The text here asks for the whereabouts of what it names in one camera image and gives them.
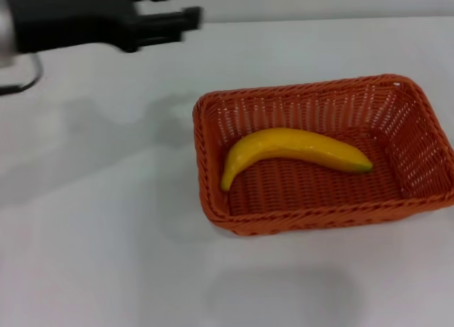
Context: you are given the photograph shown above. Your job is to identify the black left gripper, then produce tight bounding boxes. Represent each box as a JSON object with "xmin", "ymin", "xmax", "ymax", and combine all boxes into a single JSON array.
[{"xmin": 6, "ymin": 0, "xmax": 204, "ymax": 54}]

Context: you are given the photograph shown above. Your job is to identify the yellow toy banana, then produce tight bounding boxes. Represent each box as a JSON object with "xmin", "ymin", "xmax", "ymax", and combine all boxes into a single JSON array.
[{"xmin": 221, "ymin": 127, "xmax": 375, "ymax": 192}]

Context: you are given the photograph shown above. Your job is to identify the orange woven plastic basket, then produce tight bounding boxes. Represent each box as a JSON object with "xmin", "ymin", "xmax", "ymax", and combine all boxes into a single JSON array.
[{"xmin": 192, "ymin": 73, "xmax": 454, "ymax": 238}]

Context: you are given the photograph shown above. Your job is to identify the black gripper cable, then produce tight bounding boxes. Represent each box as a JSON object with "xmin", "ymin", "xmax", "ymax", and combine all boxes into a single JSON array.
[{"xmin": 0, "ymin": 55, "xmax": 43, "ymax": 96}]

